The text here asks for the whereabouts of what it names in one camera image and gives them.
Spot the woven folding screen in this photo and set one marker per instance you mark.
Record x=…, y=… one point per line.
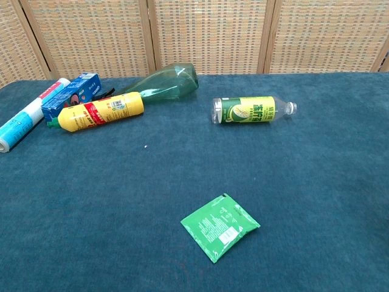
x=194, y=35

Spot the green snack packet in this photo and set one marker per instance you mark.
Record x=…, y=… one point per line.
x=217, y=228

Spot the blue table cloth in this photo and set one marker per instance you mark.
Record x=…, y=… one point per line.
x=194, y=188

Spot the clear bottle with green label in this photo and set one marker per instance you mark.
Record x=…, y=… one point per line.
x=247, y=110

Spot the green transparent plastic bottle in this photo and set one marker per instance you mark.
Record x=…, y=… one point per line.
x=170, y=83

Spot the blue Oreo cookie box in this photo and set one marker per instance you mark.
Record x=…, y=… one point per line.
x=71, y=95

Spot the white and blue tube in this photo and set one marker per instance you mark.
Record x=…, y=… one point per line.
x=22, y=117

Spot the yellow bottle with green cap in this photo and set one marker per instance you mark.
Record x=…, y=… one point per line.
x=100, y=112

